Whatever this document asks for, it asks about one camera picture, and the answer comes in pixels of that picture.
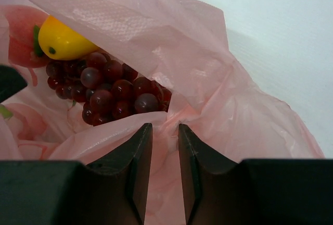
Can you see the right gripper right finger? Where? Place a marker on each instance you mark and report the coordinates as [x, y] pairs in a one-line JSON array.
[[217, 190]]

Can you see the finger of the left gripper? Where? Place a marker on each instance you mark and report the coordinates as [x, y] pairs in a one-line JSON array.
[[11, 82]]

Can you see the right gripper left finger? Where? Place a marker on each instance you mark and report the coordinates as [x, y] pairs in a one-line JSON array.
[[110, 190]]

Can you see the orange yellow fake mango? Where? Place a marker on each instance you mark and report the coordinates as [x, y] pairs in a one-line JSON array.
[[59, 42]]

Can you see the dark red fake grapes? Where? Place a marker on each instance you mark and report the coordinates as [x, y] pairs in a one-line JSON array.
[[109, 90]]

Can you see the pink plastic bag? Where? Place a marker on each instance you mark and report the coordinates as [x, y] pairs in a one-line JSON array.
[[182, 44]]

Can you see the pink fake peach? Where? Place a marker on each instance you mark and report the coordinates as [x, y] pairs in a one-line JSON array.
[[22, 21]]

